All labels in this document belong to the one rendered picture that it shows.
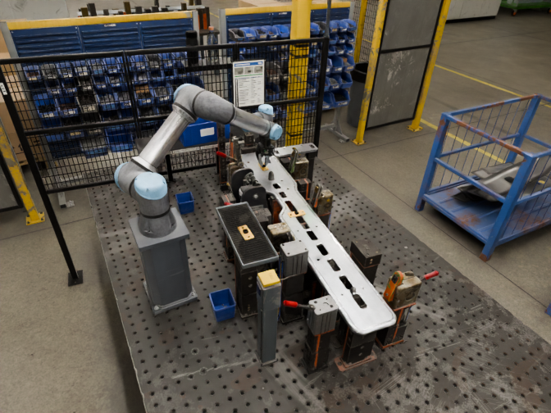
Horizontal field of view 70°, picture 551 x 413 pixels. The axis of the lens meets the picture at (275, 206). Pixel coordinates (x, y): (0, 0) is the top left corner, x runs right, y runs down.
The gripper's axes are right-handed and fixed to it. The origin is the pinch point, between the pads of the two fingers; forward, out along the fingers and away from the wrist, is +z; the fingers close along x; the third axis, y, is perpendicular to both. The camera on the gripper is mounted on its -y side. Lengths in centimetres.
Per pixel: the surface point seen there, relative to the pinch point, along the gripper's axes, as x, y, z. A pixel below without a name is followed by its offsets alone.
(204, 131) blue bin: -24.9, -35.3, -8.0
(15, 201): -164, -141, 82
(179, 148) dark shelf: -41, -33, 0
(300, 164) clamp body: 19.4, 8.3, -1.0
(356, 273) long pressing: 6, 92, 2
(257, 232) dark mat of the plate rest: -29, 72, -14
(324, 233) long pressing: 6, 64, 2
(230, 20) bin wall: 40, -195, -37
